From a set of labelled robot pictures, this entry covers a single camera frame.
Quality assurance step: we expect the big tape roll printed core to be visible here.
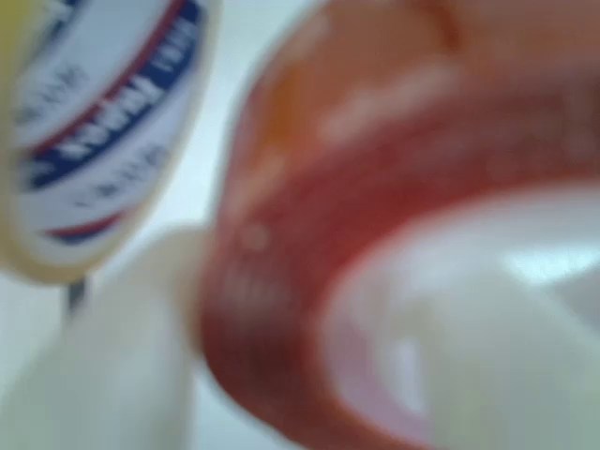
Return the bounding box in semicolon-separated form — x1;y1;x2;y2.
0;0;225;285

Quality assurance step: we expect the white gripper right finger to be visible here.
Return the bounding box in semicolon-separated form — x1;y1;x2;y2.
322;187;600;450

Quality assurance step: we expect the small red tape roll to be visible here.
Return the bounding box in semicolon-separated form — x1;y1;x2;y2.
195;0;600;450

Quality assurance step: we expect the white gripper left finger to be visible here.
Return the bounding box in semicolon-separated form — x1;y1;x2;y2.
0;224;210;450

